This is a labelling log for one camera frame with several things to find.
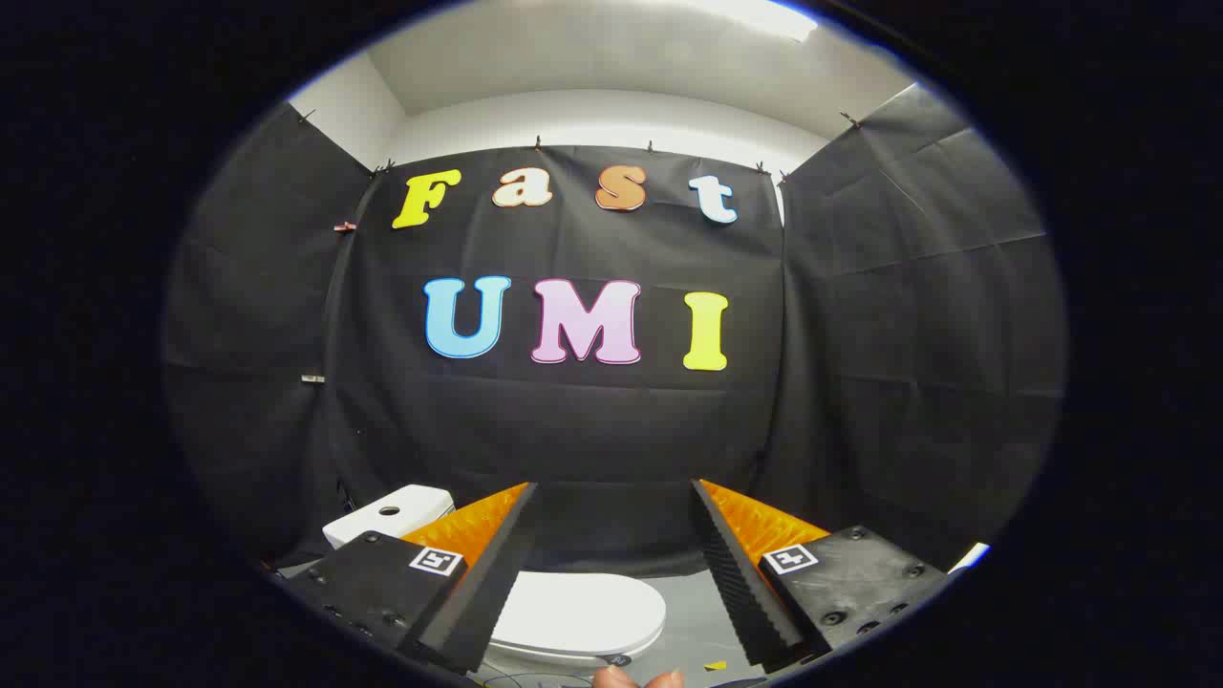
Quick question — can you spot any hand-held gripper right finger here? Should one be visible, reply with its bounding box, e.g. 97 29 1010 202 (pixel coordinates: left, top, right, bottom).
690 478 952 673

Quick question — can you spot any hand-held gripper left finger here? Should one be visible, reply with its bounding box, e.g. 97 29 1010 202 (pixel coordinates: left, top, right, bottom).
277 483 541 675

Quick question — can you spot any white toilet lid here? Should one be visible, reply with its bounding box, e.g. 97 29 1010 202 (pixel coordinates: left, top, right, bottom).
487 571 668 668

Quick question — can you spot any white toilet tank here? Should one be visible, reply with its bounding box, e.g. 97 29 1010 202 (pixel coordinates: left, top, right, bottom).
322 484 457 551

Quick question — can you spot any black backdrop cloth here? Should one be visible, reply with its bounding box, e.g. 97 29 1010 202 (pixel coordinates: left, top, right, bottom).
162 84 1066 579

